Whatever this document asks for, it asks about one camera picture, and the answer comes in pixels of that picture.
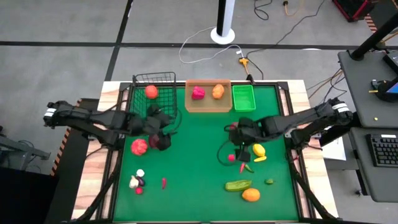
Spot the translucent orange plastic bin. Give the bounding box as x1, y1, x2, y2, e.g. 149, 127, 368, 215
185, 78, 233, 113

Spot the green table mat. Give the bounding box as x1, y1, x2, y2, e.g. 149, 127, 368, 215
113, 85, 299, 222

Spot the gray metal stand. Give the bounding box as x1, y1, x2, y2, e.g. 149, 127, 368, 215
0, 124, 52, 172

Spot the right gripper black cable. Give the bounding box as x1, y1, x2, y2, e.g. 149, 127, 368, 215
216, 139, 237, 166

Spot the dark box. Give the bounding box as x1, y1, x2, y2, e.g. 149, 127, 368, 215
0, 167, 60, 224

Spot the green plastic basket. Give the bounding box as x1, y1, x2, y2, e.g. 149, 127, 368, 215
232, 84, 257, 112

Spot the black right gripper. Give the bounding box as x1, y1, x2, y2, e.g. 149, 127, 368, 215
228, 118, 265, 162

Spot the lumpy red-orange pepper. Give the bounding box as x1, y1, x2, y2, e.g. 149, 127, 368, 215
130, 138, 149, 156

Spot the round orange fruit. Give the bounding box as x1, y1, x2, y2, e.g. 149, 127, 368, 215
144, 85, 159, 100

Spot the black wire basket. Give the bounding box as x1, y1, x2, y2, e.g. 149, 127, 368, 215
129, 72, 179, 121

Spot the white floor cable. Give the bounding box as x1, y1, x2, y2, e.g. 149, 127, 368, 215
178, 26, 243, 65

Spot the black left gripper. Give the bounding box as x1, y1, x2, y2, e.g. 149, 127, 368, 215
129, 104, 174, 152

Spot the black table frame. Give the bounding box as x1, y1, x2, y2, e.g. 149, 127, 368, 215
74, 81, 338, 224

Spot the yellow power plug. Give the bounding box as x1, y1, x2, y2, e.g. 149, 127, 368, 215
238, 57, 251, 75

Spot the red bell pepper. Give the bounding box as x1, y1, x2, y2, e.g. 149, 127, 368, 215
191, 85, 206, 101

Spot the black platform with hazard stripes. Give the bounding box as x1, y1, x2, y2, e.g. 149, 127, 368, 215
43, 98, 100, 224

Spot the yellow lemon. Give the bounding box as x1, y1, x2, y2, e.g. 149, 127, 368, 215
252, 143, 266, 157

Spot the looped black floor cable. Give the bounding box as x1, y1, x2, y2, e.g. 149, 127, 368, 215
253, 0, 274, 21

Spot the black keyboard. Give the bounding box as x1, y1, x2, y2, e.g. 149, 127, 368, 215
366, 133, 398, 168

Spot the red and black crate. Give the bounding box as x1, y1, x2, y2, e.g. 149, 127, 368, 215
331, 0, 379, 22

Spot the oval orange mango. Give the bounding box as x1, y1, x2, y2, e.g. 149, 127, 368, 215
241, 187, 261, 203

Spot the black and white floor stand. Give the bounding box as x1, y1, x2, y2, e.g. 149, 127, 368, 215
210, 0, 236, 45

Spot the long light green squash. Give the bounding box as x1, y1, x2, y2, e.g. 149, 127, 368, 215
224, 179, 252, 192

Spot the gray desk top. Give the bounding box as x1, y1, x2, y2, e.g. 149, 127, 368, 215
348, 126, 398, 203
338, 49, 398, 129

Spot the black desk device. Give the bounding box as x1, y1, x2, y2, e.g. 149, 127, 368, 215
369, 77, 398, 103

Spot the orange bell pepper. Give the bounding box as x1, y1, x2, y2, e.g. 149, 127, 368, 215
211, 83, 225, 100

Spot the orange floor cable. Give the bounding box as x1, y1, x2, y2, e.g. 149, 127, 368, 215
282, 0, 304, 17

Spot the long black floor cable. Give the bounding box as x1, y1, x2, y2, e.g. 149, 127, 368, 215
245, 0, 326, 58

